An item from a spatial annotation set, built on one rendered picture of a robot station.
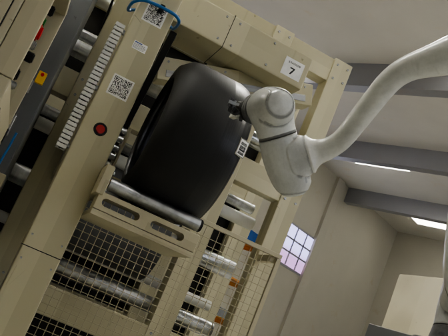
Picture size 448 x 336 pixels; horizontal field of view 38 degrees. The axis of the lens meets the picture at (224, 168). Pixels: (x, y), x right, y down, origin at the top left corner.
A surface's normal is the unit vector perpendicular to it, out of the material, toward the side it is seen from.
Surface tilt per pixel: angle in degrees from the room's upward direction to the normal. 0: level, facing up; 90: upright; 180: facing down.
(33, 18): 90
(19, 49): 90
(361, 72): 90
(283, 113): 104
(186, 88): 72
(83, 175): 90
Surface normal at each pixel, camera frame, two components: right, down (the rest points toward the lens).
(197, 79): 0.22, -0.68
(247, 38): 0.32, -0.11
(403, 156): -0.58, -0.42
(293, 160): 0.00, 0.08
